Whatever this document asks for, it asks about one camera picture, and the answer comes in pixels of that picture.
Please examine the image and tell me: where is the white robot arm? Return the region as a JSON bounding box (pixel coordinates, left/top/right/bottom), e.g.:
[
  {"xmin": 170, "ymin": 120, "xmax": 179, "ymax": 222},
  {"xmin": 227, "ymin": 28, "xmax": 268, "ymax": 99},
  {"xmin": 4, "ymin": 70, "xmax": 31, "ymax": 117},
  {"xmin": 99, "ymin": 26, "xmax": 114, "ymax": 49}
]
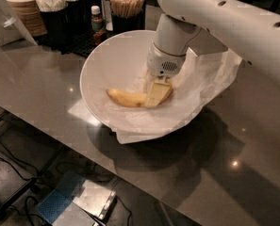
[{"xmin": 147, "ymin": 0, "xmax": 280, "ymax": 86}]

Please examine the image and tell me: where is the white paper sheet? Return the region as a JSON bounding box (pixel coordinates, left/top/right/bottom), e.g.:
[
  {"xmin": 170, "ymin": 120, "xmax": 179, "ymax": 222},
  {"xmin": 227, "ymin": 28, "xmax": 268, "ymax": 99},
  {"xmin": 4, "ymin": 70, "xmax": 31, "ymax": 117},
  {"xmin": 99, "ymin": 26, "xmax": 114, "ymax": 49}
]
[{"xmin": 112, "ymin": 50, "xmax": 241, "ymax": 144}]

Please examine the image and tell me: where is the black cup of wooden stirrers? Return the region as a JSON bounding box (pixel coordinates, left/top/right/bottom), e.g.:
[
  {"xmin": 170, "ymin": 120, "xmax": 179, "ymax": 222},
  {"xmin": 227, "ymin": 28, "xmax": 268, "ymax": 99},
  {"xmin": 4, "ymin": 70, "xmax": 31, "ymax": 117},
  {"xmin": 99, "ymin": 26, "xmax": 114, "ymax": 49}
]
[{"xmin": 109, "ymin": 0, "xmax": 145, "ymax": 32}]

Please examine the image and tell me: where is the black table frame bar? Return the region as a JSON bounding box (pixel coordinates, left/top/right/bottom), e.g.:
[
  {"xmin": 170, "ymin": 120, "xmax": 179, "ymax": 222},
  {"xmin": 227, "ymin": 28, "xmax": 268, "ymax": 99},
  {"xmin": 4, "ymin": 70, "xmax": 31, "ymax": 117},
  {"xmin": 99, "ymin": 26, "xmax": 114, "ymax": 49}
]
[{"xmin": 0, "ymin": 178, "xmax": 37, "ymax": 216}]

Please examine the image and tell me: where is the white bowl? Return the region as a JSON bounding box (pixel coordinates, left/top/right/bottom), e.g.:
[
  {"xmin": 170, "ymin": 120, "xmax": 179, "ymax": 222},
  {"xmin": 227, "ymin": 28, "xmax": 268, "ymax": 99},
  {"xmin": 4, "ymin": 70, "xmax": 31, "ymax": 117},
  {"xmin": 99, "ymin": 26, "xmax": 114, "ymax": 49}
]
[{"xmin": 80, "ymin": 30, "xmax": 202, "ymax": 135}]

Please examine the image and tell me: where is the blue perforated box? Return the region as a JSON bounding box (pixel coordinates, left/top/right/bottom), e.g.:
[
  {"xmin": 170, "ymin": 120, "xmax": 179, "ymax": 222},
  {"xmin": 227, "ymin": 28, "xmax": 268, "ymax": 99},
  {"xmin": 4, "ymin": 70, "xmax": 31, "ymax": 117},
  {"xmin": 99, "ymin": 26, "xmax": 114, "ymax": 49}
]
[{"xmin": 37, "ymin": 171, "xmax": 86, "ymax": 224}]

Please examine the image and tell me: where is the black condiment organizer tray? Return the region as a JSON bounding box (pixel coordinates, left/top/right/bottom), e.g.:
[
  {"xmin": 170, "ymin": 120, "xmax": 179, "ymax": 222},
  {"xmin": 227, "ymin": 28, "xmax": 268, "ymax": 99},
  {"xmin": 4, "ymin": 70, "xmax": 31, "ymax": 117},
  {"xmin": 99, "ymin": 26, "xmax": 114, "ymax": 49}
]
[{"xmin": 41, "ymin": 0, "xmax": 102, "ymax": 57}]

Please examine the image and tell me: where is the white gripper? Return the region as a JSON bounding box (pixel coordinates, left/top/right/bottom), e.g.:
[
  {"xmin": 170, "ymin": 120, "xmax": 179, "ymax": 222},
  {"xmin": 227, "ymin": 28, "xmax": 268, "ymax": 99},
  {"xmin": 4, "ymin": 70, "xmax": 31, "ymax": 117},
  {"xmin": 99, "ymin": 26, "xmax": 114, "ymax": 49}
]
[{"xmin": 145, "ymin": 43, "xmax": 186, "ymax": 107}]

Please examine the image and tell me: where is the black cup of white packets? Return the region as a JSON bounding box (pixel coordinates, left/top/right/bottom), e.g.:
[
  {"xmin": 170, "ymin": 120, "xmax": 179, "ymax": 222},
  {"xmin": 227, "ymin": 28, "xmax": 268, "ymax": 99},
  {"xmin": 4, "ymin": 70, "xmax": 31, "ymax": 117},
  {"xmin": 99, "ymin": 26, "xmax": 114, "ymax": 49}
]
[{"xmin": 36, "ymin": 0, "xmax": 69, "ymax": 49}]

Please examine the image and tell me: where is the yellow banana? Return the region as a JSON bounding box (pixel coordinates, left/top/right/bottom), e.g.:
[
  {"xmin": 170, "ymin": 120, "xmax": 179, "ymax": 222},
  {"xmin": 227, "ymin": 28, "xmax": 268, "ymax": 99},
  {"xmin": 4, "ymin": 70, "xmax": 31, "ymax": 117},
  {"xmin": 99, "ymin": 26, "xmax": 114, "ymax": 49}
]
[{"xmin": 107, "ymin": 89, "xmax": 146, "ymax": 107}]

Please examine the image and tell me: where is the stack of brown paper cups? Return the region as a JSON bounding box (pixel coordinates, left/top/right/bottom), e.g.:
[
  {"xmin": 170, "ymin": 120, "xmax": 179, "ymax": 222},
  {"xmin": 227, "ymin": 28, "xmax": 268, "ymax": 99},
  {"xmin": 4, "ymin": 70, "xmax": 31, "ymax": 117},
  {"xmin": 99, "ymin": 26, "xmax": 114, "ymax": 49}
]
[{"xmin": 8, "ymin": 1, "xmax": 47, "ymax": 37}]

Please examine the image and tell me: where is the small brown sauce bottle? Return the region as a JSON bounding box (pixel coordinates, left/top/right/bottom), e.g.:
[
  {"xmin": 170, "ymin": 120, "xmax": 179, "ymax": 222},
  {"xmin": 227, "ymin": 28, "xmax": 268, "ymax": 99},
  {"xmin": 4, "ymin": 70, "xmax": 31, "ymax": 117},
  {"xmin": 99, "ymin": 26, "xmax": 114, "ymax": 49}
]
[{"xmin": 91, "ymin": 6, "xmax": 106, "ymax": 45}]

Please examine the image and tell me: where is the silver metal box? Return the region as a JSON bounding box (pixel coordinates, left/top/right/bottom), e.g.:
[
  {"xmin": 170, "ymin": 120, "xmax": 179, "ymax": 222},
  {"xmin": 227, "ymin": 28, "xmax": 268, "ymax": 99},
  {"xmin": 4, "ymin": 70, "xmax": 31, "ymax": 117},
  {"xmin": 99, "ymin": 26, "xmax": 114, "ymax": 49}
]
[{"xmin": 53, "ymin": 180, "xmax": 116, "ymax": 226}]

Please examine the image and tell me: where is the black floor cable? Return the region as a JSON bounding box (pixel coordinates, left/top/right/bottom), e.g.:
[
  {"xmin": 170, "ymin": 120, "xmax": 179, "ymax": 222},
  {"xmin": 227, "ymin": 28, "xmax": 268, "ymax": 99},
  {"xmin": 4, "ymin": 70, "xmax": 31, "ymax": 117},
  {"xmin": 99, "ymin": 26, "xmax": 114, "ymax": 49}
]
[{"xmin": 0, "ymin": 130, "xmax": 41, "ymax": 181}]

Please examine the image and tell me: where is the white napkin dispenser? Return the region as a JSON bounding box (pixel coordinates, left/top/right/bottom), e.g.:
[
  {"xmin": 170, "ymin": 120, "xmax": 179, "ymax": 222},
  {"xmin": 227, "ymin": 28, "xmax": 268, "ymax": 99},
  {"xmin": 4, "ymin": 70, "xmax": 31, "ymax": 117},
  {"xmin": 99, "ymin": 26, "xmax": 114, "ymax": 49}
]
[{"xmin": 0, "ymin": 0, "xmax": 37, "ymax": 47}]

